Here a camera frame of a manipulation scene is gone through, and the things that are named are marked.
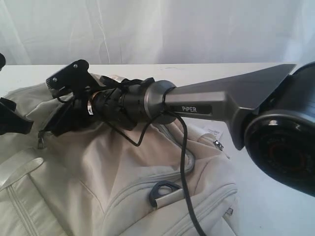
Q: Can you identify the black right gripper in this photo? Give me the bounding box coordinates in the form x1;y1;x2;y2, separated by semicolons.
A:
44;93;98;137

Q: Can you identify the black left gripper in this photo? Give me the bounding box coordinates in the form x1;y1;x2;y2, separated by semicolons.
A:
0;97;33;135

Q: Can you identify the beige fabric duffel bag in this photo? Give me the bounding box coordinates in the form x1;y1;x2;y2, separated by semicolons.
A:
0;72;239;236

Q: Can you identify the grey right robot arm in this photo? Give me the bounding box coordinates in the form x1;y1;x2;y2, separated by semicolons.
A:
46;60;315;196

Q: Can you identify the white backdrop curtain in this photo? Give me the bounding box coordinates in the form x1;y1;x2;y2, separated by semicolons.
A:
0;0;315;65

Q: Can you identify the metal side zipper pull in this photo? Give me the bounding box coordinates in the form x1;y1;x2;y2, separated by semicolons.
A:
214;140;224;151

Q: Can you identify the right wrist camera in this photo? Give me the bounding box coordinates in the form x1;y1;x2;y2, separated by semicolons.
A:
46;59;100;98

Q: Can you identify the black right strap D-ring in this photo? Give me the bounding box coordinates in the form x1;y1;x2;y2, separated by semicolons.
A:
148;181;184;209

